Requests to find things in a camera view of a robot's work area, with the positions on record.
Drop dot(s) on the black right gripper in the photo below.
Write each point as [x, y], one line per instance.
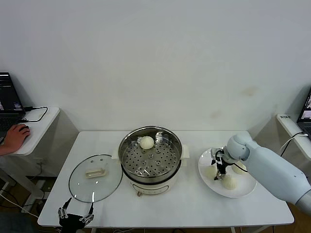
[223, 163]

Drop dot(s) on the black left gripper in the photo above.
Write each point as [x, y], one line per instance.
[71, 221]

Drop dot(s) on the white steamed baozi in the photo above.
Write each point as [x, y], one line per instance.
[240, 171]
[146, 142]
[230, 183]
[210, 172]

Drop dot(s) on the person's bare forearm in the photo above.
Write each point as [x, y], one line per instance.
[2, 150]

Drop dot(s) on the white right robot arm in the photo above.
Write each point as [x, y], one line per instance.
[267, 165]

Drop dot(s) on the person's bare hand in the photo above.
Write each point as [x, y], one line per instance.
[15, 138]

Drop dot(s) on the white round plate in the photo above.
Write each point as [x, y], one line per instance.
[243, 189]

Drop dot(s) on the cream electric cooker base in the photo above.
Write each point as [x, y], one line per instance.
[150, 188]

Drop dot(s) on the white side table with mouse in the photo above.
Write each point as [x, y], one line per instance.
[41, 131]

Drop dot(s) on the grey laptop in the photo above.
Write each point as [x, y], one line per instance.
[306, 116]

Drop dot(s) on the black laptop with dark screen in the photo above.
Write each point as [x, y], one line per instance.
[9, 97]

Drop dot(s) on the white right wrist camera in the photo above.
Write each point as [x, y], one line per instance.
[216, 153]

